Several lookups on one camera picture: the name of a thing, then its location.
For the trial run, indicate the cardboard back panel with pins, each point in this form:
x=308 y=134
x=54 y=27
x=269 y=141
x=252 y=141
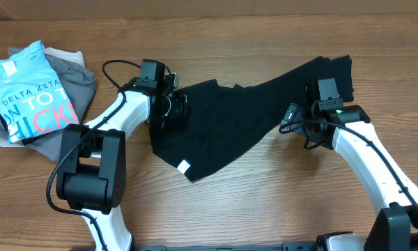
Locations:
x=94 y=9

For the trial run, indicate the black t-shirt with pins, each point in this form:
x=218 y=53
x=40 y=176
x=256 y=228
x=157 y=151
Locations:
x=225 y=122

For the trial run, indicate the grey folded t-shirt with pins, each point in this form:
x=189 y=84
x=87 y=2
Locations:
x=80 y=85

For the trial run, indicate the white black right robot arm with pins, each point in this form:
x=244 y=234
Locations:
x=394 y=197

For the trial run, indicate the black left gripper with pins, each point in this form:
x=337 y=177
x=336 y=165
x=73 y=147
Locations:
x=181 y=108

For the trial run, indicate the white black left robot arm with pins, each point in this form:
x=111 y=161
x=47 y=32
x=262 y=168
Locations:
x=91 y=173

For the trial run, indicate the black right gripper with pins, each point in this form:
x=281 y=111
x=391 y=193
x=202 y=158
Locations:
x=310 y=101

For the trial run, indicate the light blue printed t-shirt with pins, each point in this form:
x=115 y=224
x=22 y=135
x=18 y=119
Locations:
x=33 y=101

